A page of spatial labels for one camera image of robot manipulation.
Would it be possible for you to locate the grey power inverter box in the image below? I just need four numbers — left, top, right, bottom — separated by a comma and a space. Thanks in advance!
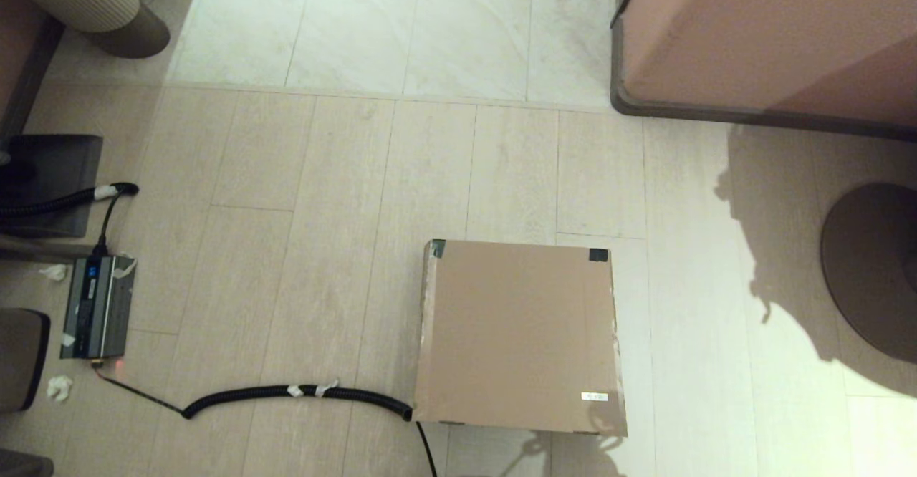
59, 254, 137, 360

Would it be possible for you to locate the black corrugated cable conduit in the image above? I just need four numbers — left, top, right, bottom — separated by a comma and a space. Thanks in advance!
93, 366, 438, 477
0, 182, 140, 257

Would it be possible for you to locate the dark grey rounded object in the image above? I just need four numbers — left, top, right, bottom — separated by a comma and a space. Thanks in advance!
0, 448, 54, 477

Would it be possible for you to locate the cardboard shoe box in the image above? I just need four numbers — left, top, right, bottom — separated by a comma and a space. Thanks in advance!
412, 238, 629, 438

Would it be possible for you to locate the black flat panel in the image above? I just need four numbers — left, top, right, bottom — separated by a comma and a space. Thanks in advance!
0, 133, 103, 239

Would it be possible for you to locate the pink cabinet dark trim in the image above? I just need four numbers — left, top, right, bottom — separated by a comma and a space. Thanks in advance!
610, 0, 917, 141

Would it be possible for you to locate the brown wooden furniture side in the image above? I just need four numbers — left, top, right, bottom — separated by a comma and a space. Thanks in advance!
0, 0, 64, 141

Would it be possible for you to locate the dark padded stool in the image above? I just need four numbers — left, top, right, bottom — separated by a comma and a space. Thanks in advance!
0, 308, 51, 413

